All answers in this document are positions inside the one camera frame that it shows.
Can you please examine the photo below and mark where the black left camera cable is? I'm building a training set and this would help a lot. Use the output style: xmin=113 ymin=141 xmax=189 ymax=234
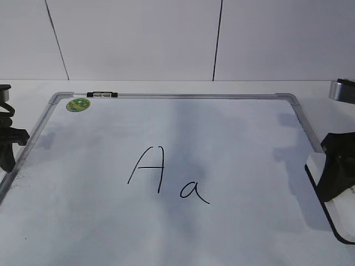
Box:
xmin=0 ymin=102 xmax=16 ymax=129

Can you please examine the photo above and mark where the black marker clip holder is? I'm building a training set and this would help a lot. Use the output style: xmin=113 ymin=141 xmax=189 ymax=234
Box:
xmin=87 ymin=91 xmax=118 ymax=98

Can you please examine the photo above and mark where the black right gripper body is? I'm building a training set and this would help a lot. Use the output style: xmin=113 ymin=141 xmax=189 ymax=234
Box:
xmin=321 ymin=132 xmax=354 ymax=166

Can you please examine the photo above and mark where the white board eraser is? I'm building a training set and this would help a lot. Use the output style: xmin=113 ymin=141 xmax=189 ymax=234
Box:
xmin=305 ymin=152 xmax=354 ymax=245

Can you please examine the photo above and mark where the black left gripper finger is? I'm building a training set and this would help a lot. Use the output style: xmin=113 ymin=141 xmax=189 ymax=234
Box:
xmin=0 ymin=144 xmax=14 ymax=172

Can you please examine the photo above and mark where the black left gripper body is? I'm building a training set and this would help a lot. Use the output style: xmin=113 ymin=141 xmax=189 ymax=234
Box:
xmin=1 ymin=127 xmax=30 ymax=146

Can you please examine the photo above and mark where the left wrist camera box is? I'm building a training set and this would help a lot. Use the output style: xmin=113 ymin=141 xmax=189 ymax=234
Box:
xmin=0 ymin=84 xmax=11 ymax=103

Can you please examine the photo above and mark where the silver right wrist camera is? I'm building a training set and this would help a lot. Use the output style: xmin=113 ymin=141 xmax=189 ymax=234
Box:
xmin=329 ymin=79 xmax=355 ymax=104

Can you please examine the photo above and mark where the round green magnet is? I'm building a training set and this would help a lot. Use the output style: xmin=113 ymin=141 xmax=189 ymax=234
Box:
xmin=66 ymin=98 xmax=90 ymax=112

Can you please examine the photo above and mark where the white board with grey frame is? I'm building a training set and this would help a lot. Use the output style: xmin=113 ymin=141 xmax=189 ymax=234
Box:
xmin=1 ymin=94 xmax=354 ymax=265

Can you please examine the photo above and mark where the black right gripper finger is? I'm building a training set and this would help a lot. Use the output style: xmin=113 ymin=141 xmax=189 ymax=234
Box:
xmin=316 ymin=152 xmax=354 ymax=202

